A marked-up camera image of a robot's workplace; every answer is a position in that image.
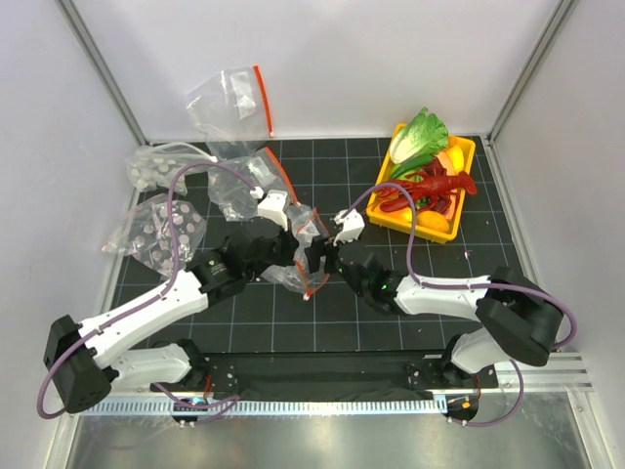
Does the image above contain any clear bag orange zipper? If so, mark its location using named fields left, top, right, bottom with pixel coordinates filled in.
left=261, top=204, right=329, bottom=301
left=186, top=64, right=274, bottom=144
left=207, top=147, right=299, bottom=222

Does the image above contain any toy green pepper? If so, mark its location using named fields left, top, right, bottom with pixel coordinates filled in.
left=391, top=154, right=435, bottom=179

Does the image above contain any toy green lettuce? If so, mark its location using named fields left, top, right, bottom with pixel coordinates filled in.
left=389, top=107, right=449, bottom=164

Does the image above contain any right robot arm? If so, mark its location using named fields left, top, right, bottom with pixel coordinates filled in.
left=305, top=238, right=566, bottom=387

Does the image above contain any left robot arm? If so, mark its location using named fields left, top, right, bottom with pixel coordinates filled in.
left=37, top=220, right=298, bottom=418

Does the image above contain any bag of pink discs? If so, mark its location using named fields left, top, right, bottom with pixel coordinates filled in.
left=102, top=193, right=206, bottom=277

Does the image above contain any bag of white discs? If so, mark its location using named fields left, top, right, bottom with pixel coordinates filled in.
left=125, top=143, right=218, bottom=192

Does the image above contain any upright clear bag orange zipper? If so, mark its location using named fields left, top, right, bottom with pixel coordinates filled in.
left=186, top=64, right=274, bottom=144

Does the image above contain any toy orange fruit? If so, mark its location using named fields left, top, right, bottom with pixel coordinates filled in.
left=417, top=210, right=450, bottom=233

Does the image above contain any black grid mat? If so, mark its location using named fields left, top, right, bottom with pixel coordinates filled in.
left=90, top=136, right=558, bottom=357

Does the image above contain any toy red lobster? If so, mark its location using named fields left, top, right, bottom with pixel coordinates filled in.
left=375, top=168, right=478, bottom=213

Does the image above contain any black mounting plate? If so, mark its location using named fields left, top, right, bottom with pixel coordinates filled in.
left=206, top=351, right=498, bottom=401

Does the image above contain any yellow plastic tray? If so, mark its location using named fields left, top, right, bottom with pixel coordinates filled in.
left=366, top=108, right=478, bottom=244

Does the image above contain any toy pink sausage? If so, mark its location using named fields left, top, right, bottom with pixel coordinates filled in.
left=437, top=151, right=457, bottom=176

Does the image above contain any toy yellow lemon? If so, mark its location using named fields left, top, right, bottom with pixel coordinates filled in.
left=445, top=145, right=465, bottom=174

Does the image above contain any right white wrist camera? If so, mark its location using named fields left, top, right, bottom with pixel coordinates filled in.
left=333, top=209, right=365, bottom=245

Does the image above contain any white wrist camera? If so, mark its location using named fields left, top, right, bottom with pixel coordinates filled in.
left=257, top=190, right=289, bottom=231
left=333, top=209, right=365, bottom=245

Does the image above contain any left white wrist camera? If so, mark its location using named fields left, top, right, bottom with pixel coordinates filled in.
left=257, top=190, right=289, bottom=231

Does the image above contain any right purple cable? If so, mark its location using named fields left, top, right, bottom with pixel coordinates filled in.
left=344, top=183, right=582, bottom=426

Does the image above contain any purple cable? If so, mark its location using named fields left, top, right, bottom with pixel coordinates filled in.
left=344, top=183, right=582, bottom=426
left=36, top=163, right=268, bottom=421

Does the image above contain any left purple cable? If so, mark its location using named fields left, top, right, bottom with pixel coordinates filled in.
left=36, top=163, right=268, bottom=421

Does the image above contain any aluminium front rail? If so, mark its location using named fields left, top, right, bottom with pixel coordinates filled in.
left=55, top=342, right=592, bottom=425

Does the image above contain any left aluminium post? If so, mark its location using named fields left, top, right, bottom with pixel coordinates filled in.
left=55, top=0, right=148, bottom=146

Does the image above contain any aluminium post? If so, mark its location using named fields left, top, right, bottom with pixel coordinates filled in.
left=55, top=0, right=148, bottom=146
left=485, top=0, right=580, bottom=143

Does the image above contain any right aluminium post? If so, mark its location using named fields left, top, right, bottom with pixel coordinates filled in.
left=485, top=0, right=580, bottom=143

